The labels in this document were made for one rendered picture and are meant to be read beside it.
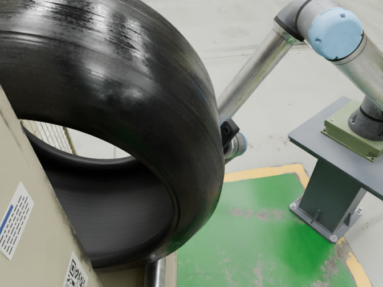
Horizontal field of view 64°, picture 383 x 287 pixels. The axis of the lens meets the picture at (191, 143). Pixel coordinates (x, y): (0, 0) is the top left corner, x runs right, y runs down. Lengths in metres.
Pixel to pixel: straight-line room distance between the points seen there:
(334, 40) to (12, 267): 0.81
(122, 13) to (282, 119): 2.21
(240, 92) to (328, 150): 0.60
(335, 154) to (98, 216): 1.06
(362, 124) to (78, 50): 1.30
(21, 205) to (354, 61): 0.87
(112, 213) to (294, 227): 1.31
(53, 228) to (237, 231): 1.57
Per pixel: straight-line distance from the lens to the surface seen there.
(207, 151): 0.44
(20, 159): 0.27
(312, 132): 1.58
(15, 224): 0.27
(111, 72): 0.37
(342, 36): 0.89
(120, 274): 0.86
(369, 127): 1.50
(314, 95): 2.95
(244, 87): 1.06
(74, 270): 0.40
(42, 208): 0.31
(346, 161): 1.49
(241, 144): 1.03
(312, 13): 0.92
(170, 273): 0.78
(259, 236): 1.85
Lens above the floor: 1.58
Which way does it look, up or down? 44 degrees down
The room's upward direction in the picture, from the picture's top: straight up
